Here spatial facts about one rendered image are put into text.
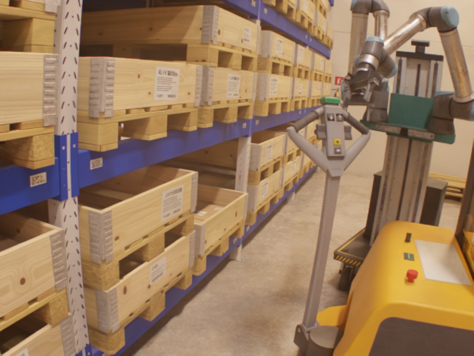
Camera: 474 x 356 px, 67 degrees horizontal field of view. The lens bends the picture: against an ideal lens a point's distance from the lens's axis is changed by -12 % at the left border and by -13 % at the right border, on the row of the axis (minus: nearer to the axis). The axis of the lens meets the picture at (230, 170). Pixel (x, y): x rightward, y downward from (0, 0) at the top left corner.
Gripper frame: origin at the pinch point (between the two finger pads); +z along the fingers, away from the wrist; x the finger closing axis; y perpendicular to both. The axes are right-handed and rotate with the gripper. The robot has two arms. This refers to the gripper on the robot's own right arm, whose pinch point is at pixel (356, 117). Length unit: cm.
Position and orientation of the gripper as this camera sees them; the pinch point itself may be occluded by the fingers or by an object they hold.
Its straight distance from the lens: 229.6
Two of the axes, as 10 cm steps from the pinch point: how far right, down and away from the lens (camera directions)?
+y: 4.5, 2.4, 8.6
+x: -8.8, -0.6, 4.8
